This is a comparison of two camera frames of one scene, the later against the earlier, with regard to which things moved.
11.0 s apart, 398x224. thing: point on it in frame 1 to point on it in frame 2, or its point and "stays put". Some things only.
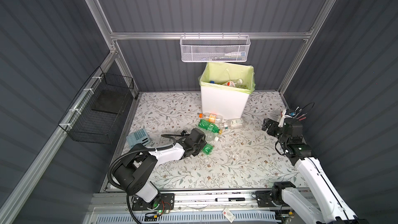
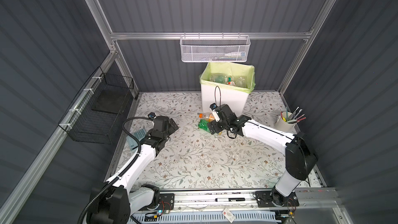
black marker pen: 229,199 stays put
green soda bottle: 209,126 stays put
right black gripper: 273,126 to 216,129
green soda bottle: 207,149 to 220,79
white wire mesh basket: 214,49 stays put
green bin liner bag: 214,74 stays put
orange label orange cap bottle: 212,117 stays put
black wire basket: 95,115 stays put
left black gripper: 202,143 to 171,129
